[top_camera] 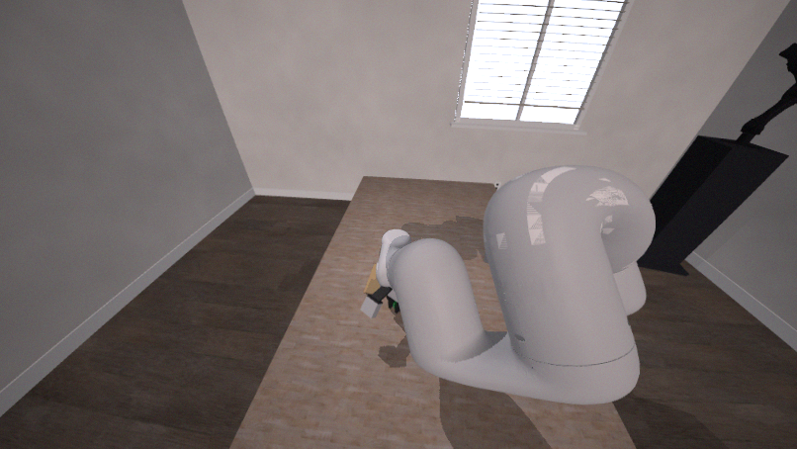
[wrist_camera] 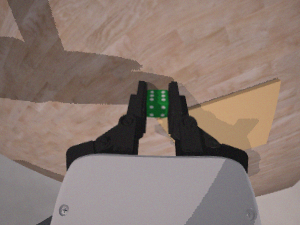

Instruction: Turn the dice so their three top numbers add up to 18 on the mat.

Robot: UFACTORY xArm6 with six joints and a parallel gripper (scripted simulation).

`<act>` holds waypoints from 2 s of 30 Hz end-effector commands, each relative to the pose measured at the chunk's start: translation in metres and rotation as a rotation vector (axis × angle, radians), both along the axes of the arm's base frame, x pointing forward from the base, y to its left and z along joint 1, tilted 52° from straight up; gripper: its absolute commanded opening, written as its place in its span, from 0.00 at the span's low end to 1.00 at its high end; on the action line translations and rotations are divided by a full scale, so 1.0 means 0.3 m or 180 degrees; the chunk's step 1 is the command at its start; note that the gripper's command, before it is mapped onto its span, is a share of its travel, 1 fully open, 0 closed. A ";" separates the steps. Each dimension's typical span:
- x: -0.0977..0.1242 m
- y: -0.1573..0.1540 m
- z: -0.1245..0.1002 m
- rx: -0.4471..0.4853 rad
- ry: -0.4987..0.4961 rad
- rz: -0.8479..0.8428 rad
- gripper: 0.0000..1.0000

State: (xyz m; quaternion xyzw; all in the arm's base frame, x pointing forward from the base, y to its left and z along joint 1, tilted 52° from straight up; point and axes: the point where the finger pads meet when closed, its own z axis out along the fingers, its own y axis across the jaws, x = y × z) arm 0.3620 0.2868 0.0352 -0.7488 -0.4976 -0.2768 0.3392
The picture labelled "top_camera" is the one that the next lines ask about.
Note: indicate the tan flat mat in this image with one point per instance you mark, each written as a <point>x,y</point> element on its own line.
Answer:
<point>372,284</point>

